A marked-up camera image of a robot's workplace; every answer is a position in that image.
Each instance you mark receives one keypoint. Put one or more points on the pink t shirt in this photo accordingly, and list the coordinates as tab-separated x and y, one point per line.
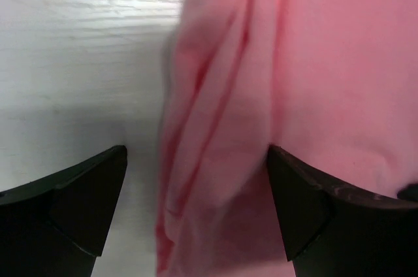
333	82

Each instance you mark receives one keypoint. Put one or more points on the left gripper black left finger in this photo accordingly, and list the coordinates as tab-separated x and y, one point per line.
57	226

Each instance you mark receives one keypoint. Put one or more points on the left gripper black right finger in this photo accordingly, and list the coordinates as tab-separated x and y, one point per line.
332	228

